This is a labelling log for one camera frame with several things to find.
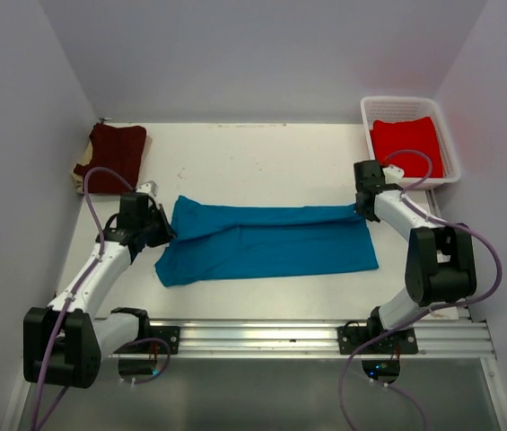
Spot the blue t shirt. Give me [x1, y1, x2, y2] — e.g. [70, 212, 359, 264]
[155, 196, 379, 287]

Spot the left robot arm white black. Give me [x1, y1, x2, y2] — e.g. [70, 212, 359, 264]
[22, 189, 175, 389]

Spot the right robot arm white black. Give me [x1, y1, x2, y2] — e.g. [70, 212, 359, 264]
[354, 160, 476, 353]

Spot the bright red t shirt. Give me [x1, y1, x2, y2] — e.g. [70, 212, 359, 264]
[370, 117, 444, 178]

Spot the white plastic basket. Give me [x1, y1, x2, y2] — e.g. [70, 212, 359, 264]
[360, 96, 460, 189]

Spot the dark red folded t shirt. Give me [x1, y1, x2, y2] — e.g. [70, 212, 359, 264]
[84, 123, 147, 186]

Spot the beige folded t shirt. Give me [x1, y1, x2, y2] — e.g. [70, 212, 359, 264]
[71, 141, 93, 194]

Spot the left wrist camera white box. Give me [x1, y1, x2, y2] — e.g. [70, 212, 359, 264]
[136, 180, 158, 198]

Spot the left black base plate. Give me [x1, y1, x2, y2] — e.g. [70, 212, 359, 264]
[147, 326, 180, 356]

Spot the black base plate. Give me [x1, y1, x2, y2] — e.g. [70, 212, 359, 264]
[147, 326, 180, 356]
[337, 321, 419, 356]

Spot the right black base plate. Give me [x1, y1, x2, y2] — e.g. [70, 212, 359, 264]
[337, 321, 419, 356]

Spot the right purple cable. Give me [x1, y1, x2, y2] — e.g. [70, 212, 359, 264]
[337, 149, 503, 431]

